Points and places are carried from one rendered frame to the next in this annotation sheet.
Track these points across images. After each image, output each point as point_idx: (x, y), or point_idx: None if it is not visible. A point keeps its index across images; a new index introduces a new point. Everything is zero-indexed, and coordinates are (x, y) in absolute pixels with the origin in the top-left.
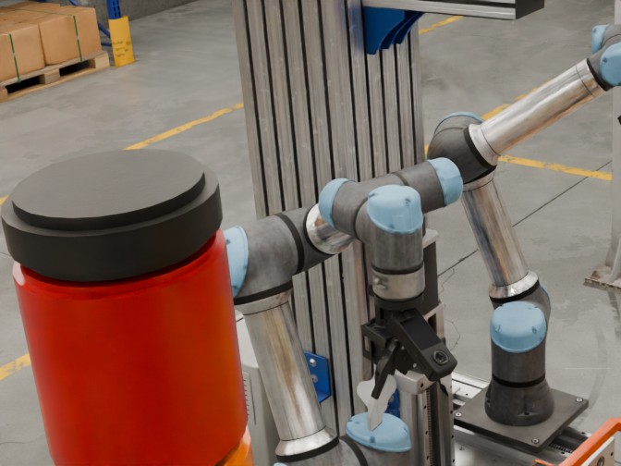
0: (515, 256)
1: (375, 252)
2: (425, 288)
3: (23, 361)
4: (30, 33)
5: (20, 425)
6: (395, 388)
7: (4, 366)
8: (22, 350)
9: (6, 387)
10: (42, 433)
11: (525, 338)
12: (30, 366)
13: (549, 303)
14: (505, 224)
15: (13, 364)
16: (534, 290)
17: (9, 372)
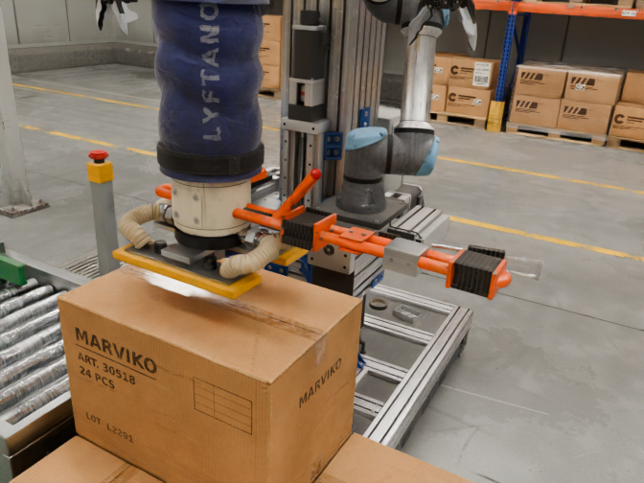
0: (408, 101)
1: None
2: (295, 59)
3: (593, 248)
4: None
5: (534, 258)
6: (101, 9)
7: (583, 244)
8: (604, 246)
9: (563, 248)
10: (533, 264)
11: (347, 139)
12: (590, 251)
13: (424, 156)
14: (412, 73)
15: (587, 246)
16: (404, 131)
17: (579, 246)
